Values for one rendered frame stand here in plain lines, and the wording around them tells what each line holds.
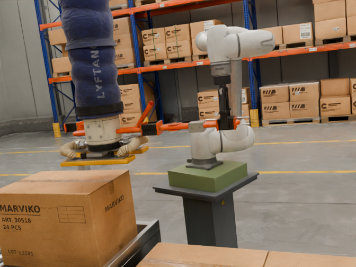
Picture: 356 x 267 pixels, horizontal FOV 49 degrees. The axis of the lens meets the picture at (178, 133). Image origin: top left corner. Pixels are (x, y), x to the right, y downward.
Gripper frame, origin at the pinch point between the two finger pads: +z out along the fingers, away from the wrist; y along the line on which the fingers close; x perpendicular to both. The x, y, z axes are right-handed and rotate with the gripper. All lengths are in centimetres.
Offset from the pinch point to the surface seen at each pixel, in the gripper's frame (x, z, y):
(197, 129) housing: -12.2, 2.2, 3.6
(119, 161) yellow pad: -46, 12, 15
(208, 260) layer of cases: -14, 66, 0
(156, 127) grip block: -31.2, -0.3, 4.8
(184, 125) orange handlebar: -18.1, 0.1, 3.5
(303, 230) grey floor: 33, 120, -154
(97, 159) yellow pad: -58, 11, 14
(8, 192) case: -110, 26, 13
